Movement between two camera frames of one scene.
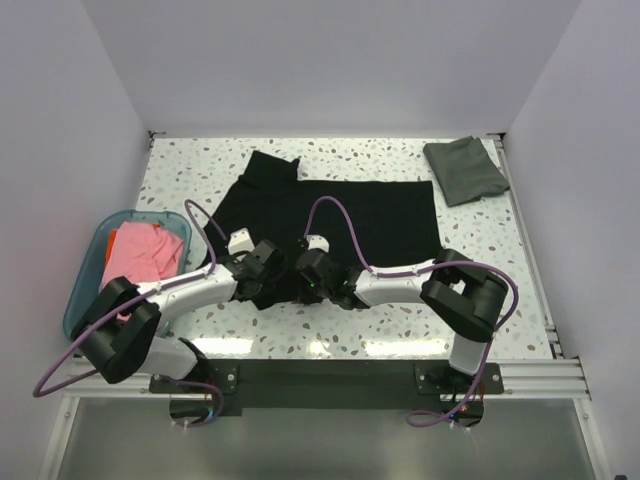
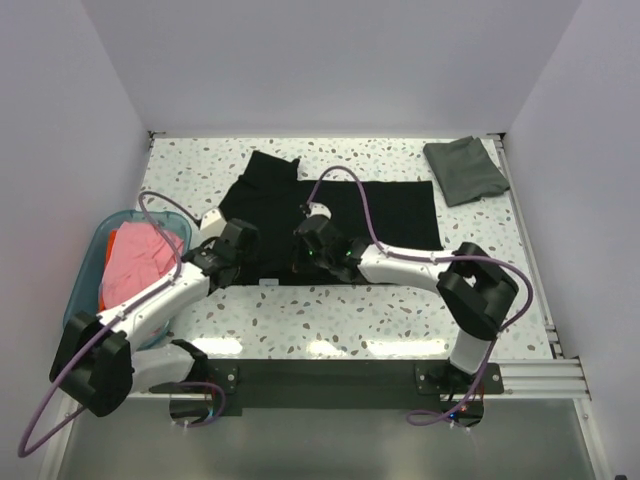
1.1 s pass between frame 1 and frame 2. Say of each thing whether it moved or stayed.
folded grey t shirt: stayed
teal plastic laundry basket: stayed
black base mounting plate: stayed
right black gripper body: moved
